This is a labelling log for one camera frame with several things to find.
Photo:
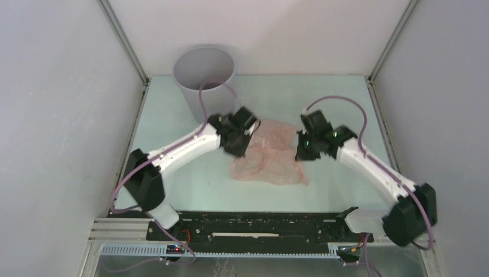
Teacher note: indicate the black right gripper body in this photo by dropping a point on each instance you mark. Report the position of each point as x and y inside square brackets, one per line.
[307, 148]

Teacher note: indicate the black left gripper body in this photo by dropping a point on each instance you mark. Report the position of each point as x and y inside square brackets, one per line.
[238, 147]

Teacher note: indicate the pink plastic trash bag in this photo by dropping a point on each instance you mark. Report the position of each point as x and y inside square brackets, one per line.
[270, 157]

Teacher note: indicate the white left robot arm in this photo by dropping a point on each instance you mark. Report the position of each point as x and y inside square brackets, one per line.
[145, 173]

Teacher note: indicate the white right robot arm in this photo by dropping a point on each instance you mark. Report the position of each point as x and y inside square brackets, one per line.
[412, 208]

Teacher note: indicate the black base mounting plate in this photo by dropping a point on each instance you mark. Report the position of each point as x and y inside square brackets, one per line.
[239, 232]

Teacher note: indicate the right controller board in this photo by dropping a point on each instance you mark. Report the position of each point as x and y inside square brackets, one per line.
[345, 250]

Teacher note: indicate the controller board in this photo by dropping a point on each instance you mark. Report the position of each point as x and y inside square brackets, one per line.
[345, 250]
[175, 249]

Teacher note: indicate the left controller board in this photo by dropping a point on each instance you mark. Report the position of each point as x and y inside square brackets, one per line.
[175, 249]

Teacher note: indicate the grey slotted cable duct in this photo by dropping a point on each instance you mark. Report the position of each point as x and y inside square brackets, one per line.
[158, 250]

